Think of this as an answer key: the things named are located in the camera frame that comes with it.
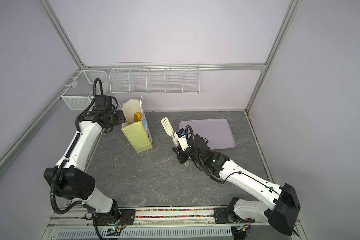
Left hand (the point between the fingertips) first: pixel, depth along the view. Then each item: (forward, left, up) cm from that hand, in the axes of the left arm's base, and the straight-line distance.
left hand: (121, 119), depth 81 cm
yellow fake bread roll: (+11, -5, -10) cm, 16 cm away
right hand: (-19, -29, -3) cm, 35 cm away
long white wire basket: (+31, -17, +5) cm, 36 cm away
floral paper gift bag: (-5, -7, -5) cm, 10 cm away
